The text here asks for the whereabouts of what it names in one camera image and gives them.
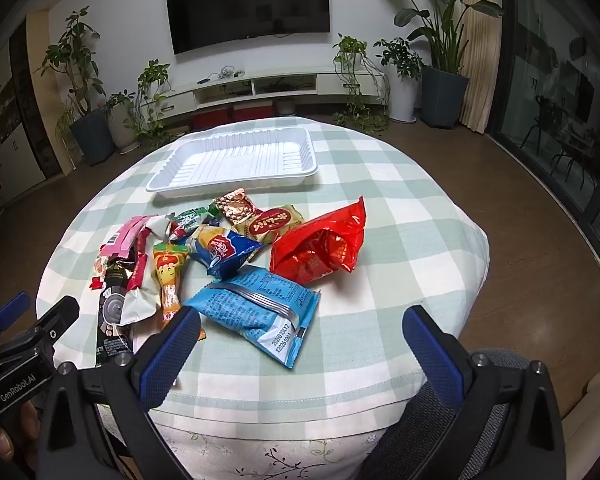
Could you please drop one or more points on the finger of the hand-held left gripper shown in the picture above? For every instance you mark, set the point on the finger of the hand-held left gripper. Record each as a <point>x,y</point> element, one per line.
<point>55,317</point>
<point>12,307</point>

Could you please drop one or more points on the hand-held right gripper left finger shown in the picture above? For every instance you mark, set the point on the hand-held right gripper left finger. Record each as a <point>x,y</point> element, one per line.
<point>170,355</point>

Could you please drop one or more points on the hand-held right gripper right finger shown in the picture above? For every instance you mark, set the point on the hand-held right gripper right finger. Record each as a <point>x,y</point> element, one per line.
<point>432,355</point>

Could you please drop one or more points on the black snack packet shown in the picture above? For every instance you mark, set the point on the black snack packet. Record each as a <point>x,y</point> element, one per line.
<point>111,305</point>

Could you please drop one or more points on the red and white snack packet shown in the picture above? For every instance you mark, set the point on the red and white snack packet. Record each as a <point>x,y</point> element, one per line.
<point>140,305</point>

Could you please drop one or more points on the orange cartoon snack packet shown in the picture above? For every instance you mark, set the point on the orange cartoon snack packet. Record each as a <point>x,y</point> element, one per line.
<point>170,275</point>

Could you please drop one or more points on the pink snack packet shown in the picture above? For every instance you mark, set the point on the pink snack packet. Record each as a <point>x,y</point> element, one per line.
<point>122,237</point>

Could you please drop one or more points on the blue and yellow snack packet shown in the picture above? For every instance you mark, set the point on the blue and yellow snack packet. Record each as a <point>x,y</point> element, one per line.
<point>220,252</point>

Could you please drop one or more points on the white puffy snack packet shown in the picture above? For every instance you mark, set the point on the white puffy snack packet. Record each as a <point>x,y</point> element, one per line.
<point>157,225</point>

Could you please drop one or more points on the red snack bag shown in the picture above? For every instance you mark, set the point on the red snack bag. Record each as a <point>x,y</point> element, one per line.
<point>320,250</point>

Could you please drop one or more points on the white plastic tray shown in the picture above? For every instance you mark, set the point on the white plastic tray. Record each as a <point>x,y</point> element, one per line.
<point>230,160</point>

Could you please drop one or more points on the person's left hand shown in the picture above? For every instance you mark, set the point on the person's left hand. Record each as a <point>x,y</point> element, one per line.
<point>10,440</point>

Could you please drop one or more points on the small white red snack packet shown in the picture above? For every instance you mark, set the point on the small white red snack packet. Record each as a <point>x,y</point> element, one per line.
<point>97,272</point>

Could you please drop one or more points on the green checked tablecloth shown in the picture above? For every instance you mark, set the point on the green checked tablecloth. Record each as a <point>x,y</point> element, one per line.
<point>380,310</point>

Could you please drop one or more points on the grey fabric chair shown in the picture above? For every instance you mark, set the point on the grey fabric chair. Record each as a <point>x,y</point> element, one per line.
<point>420,425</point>

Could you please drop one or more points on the light blue snack packet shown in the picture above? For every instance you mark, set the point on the light blue snack packet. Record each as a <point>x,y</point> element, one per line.
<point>250,305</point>

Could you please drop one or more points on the floral white cloth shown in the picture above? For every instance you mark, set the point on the floral white cloth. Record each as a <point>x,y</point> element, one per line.
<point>260,455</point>

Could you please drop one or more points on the green candy packet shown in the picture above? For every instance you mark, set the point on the green candy packet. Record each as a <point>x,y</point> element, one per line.
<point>190,217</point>

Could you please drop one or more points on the bronze foil snack packet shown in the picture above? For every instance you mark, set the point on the bronze foil snack packet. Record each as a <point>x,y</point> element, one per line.
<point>235,207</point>

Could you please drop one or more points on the gold packet with red oval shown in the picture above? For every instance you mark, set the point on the gold packet with red oval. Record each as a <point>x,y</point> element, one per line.
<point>275,222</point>

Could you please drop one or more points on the leafy tree in dark pot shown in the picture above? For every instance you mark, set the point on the leafy tree in dark pot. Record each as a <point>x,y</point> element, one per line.
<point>92,135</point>

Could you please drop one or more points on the plant in ribbed white pot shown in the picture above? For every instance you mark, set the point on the plant in ribbed white pot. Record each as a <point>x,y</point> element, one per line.
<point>120,127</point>

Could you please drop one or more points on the red storage box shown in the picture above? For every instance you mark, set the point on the red storage box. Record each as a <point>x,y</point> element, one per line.
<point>210,120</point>
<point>252,113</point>

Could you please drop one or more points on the trailing vine plant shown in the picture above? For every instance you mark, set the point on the trailing vine plant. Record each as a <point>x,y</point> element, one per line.
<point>155,80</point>

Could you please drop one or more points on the tall broad-leaf plant dark pot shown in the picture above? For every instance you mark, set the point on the tall broad-leaf plant dark pot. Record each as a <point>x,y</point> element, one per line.
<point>445,95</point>

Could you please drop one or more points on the bushy plant in white pot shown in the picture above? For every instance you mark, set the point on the bushy plant in white pot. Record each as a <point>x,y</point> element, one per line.
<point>402,95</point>

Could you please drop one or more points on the small white pot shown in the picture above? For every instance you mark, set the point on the small white pot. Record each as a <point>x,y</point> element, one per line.
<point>285,106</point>

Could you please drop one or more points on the beige curtain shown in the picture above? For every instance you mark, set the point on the beige curtain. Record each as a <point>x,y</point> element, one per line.
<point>482,60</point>

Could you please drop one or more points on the white television cabinet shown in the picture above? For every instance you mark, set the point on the white television cabinet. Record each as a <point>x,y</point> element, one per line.
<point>300,71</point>

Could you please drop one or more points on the trailing plant on cabinet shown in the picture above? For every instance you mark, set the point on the trailing plant on cabinet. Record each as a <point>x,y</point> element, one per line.
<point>350,50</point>

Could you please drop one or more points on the wall-mounted black television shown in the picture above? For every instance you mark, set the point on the wall-mounted black television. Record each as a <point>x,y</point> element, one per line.
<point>245,5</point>

